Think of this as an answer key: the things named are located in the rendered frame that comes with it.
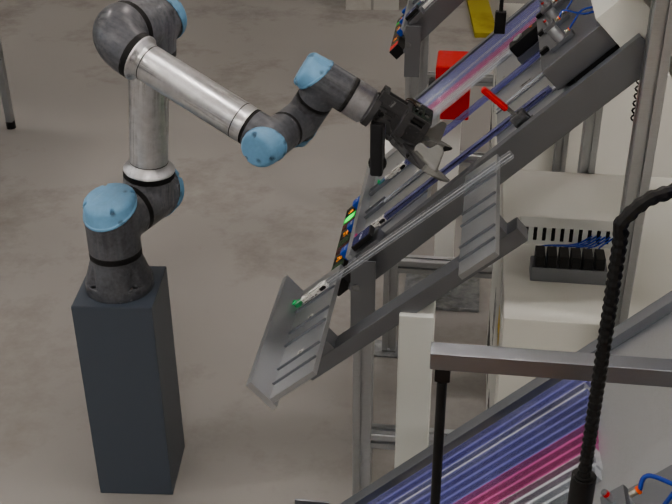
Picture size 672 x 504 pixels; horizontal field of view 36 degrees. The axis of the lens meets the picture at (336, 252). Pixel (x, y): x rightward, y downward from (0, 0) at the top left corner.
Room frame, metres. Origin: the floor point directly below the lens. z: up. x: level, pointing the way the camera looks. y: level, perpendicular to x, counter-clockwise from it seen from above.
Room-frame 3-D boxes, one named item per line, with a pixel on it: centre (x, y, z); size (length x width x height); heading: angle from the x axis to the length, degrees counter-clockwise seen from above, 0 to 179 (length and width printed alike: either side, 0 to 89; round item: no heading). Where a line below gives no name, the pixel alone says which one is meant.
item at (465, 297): (2.84, -0.34, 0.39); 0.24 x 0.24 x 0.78; 82
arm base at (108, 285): (2.00, 0.49, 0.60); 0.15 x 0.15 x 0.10
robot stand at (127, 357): (2.00, 0.49, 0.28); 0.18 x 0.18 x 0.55; 88
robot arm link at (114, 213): (2.01, 0.49, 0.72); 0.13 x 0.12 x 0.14; 153
